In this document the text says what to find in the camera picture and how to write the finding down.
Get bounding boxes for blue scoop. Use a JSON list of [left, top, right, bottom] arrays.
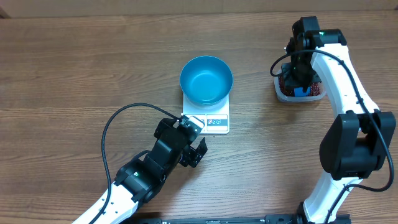
[[294, 87, 311, 97]]

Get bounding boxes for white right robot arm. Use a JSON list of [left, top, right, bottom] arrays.
[[274, 16, 396, 223]]

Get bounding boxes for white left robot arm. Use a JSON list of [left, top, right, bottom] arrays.
[[73, 116, 207, 224]]

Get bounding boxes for blue bowl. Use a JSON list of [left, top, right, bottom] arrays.
[[180, 55, 234, 105]]

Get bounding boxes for red beans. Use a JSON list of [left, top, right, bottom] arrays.
[[278, 77, 322, 97]]

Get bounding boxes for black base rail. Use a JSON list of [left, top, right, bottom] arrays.
[[124, 212, 352, 224]]

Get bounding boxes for white kitchen scale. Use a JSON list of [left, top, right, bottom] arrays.
[[182, 94, 230, 134]]

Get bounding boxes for clear plastic bean container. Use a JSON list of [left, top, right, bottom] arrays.
[[274, 77, 326, 103]]

